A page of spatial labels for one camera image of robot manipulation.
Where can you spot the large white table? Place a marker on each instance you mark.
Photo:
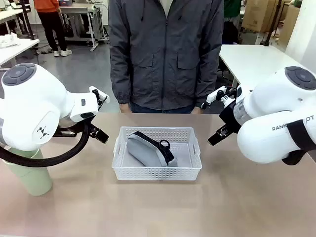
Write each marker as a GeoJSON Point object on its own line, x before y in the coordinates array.
{"type": "Point", "coordinates": [251, 59]}

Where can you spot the large cardboard box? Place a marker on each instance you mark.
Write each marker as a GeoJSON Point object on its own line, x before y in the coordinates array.
{"type": "Point", "coordinates": [261, 14]}

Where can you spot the person's left forearm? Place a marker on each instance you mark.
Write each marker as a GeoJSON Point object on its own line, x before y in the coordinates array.
{"type": "Point", "coordinates": [207, 81]}

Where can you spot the blue jeans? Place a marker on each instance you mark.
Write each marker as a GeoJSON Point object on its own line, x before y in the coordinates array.
{"type": "Point", "coordinates": [148, 110]}

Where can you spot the white desk with metal legs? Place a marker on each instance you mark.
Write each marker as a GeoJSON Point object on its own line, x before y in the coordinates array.
{"type": "Point", "coordinates": [79, 10]}

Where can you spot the white sneaker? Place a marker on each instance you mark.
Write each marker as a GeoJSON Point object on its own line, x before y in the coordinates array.
{"type": "Point", "coordinates": [66, 52]}
{"type": "Point", "coordinates": [56, 53]}

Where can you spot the person in orange sweater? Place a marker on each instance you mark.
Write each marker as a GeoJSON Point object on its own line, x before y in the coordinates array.
{"type": "Point", "coordinates": [49, 24]}

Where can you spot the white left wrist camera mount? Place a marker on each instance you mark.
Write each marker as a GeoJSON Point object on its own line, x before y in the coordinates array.
{"type": "Point", "coordinates": [103, 93]}

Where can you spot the white perforated plastic basket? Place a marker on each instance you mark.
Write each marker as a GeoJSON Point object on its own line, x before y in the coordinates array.
{"type": "Point", "coordinates": [158, 172]}

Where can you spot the person's left hand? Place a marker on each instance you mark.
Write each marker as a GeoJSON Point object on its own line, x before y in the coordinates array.
{"type": "Point", "coordinates": [197, 111]}

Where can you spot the white table with cloth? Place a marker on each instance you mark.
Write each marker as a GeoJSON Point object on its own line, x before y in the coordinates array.
{"type": "Point", "coordinates": [14, 51]}

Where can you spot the dark slipper pair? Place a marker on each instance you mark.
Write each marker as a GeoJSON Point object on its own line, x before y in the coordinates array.
{"type": "Point", "coordinates": [47, 51]}

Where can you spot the person's right forearm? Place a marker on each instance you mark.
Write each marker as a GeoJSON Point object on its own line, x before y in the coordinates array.
{"type": "Point", "coordinates": [119, 81]}

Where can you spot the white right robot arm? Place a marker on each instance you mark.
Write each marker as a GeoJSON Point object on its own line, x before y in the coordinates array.
{"type": "Point", "coordinates": [266, 143]}

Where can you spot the black stapler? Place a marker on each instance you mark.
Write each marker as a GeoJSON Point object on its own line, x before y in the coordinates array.
{"type": "Point", "coordinates": [66, 133]}

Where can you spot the black backpack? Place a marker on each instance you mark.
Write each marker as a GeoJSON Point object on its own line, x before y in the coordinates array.
{"type": "Point", "coordinates": [230, 32]}

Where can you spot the person's right hand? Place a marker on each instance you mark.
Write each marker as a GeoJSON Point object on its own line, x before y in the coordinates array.
{"type": "Point", "coordinates": [124, 108]}

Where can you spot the tall cardboard box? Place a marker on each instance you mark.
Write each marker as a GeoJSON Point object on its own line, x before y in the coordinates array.
{"type": "Point", "coordinates": [290, 22]}

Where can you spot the black metal frame pole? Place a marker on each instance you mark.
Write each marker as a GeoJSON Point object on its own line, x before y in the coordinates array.
{"type": "Point", "coordinates": [26, 14]}

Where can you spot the person in green top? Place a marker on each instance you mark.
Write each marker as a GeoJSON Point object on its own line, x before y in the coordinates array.
{"type": "Point", "coordinates": [232, 7]}

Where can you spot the pale green plastic cup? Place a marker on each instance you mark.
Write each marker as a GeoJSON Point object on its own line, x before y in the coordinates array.
{"type": "Point", "coordinates": [34, 180]}

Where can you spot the black tripod stand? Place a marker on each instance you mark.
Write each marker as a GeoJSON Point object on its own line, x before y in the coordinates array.
{"type": "Point", "coordinates": [266, 43]}

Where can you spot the grey pouch with black zipper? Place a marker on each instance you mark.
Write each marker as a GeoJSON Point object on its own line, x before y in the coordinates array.
{"type": "Point", "coordinates": [140, 150]}

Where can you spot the white background desk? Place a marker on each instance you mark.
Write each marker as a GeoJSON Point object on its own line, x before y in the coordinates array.
{"type": "Point", "coordinates": [7, 14]}

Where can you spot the person in grey jacket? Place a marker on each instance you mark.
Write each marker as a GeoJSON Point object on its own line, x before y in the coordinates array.
{"type": "Point", "coordinates": [160, 61]}

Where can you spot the crumpled white cloth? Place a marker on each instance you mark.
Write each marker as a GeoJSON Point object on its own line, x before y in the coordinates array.
{"type": "Point", "coordinates": [8, 42]}

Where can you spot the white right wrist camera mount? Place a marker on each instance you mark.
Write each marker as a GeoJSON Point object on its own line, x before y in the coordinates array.
{"type": "Point", "coordinates": [213, 96]}

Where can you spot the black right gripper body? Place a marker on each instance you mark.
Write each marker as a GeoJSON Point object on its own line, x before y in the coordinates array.
{"type": "Point", "coordinates": [228, 116]}

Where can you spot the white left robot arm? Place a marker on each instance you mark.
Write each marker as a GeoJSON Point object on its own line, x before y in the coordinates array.
{"type": "Point", "coordinates": [29, 111]}

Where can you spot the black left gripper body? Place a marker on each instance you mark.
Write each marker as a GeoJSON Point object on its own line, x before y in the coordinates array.
{"type": "Point", "coordinates": [91, 123]}

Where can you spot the white undershirt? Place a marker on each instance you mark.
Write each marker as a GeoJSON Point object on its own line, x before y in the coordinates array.
{"type": "Point", "coordinates": [166, 5]}

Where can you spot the black wrist watch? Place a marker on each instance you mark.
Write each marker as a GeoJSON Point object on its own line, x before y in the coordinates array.
{"type": "Point", "coordinates": [203, 106]}

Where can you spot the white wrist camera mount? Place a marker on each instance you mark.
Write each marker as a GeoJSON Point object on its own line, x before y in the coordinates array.
{"type": "Point", "coordinates": [103, 93]}
{"type": "Point", "coordinates": [213, 96]}

